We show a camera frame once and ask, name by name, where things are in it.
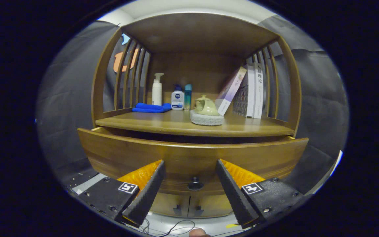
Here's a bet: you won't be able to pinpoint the white lotion bottle blue cap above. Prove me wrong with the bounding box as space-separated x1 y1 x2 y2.
171 84 185 111

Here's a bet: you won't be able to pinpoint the dark patterned book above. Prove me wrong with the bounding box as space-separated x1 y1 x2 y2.
232 64 256 118

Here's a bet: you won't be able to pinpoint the wooden drawer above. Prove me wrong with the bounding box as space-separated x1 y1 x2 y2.
77 127 309 196

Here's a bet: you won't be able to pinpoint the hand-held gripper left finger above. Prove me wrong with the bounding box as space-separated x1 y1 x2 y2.
78 160 167 228

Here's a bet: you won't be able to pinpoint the blue folded cloth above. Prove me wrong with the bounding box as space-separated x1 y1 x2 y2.
132 102 172 113

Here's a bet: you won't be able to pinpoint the wooden cabinet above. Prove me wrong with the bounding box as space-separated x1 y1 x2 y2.
91 13 302 218

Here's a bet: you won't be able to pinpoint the purple white book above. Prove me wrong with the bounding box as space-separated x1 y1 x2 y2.
215 66 248 116

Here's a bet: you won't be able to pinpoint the white pump bottle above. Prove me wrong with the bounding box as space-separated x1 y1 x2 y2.
152 73 164 106

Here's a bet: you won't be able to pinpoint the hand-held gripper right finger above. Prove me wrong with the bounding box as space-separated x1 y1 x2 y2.
216 159 305 229

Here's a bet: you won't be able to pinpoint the teal slim bottle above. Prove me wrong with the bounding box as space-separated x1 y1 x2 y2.
184 84 193 111

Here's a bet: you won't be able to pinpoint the white panel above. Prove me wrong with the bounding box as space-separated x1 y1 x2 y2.
328 150 344 178

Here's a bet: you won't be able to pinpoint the loose thin cables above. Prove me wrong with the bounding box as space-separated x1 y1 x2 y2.
142 217 196 237

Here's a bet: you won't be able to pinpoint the wooden countertop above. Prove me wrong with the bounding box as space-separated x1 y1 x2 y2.
95 109 295 138

